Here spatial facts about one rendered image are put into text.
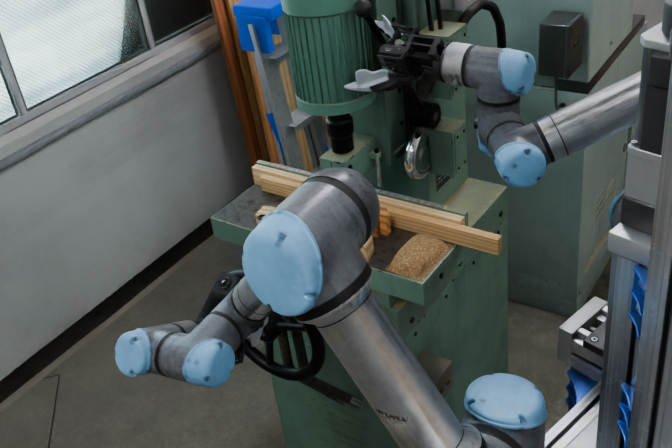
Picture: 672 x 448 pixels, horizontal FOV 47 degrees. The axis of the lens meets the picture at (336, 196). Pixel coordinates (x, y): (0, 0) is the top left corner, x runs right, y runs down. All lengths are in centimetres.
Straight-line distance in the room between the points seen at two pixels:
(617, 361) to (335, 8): 82
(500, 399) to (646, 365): 21
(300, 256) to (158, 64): 228
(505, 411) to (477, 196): 100
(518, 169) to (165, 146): 213
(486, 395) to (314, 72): 76
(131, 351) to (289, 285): 46
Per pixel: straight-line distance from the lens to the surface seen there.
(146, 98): 311
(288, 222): 93
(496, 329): 233
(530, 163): 128
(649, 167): 111
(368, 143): 180
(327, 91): 162
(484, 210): 202
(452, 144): 181
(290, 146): 270
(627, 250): 116
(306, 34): 159
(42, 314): 301
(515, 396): 119
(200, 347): 127
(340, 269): 94
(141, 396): 286
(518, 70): 135
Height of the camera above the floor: 191
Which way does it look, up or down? 31 degrees down
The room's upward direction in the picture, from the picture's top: 8 degrees counter-clockwise
